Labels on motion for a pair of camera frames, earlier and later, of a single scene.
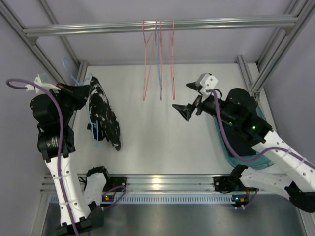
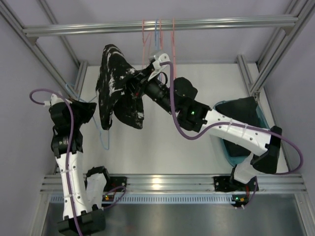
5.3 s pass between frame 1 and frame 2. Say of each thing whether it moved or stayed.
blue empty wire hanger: stayed
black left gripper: moved
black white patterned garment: moved
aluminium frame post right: stayed
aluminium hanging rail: stayed
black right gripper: moved
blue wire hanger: moved
